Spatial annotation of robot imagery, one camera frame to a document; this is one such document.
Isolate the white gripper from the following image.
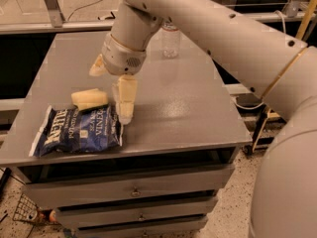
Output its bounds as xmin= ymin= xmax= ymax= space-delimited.
xmin=89 ymin=33 xmax=147 ymax=125

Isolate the yellow sponge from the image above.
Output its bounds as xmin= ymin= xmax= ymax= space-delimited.
xmin=71 ymin=88 xmax=108 ymax=110

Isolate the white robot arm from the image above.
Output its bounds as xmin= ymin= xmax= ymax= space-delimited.
xmin=90 ymin=0 xmax=317 ymax=238

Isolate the blue Kettle chip bag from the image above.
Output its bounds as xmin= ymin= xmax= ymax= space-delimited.
xmin=29 ymin=105 xmax=122 ymax=157

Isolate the clear plastic water bottle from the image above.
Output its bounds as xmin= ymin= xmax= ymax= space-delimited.
xmin=161 ymin=21 xmax=180 ymax=59

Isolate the grey drawer cabinet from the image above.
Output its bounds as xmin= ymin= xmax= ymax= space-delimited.
xmin=0 ymin=32 xmax=250 ymax=238

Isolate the yellow metal stand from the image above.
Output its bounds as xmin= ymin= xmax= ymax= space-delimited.
xmin=247 ymin=0 xmax=317 ymax=154

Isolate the black wire basket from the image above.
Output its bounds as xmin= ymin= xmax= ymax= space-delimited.
xmin=13 ymin=193 xmax=39 ymax=223

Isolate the white cable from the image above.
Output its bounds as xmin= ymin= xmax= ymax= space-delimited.
xmin=232 ymin=9 xmax=287 ymax=111

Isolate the metal railing frame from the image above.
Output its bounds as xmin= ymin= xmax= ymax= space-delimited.
xmin=0 ymin=0 xmax=310 ymax=34

